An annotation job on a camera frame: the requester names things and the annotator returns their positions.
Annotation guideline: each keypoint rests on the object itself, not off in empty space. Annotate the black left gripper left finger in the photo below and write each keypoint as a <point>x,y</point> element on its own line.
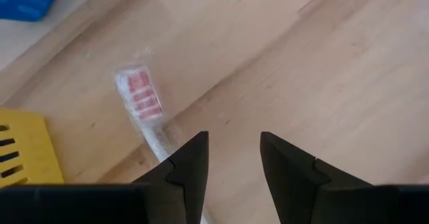
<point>181,190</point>

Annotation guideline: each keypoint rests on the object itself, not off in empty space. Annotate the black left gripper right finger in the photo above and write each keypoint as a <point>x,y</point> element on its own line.
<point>288,183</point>

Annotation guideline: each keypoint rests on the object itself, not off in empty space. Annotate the red white toothbrush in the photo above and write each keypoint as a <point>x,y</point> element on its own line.
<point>144,96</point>

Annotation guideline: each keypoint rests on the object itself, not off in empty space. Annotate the yellow plastic slotted basket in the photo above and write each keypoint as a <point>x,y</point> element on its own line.
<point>30,150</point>

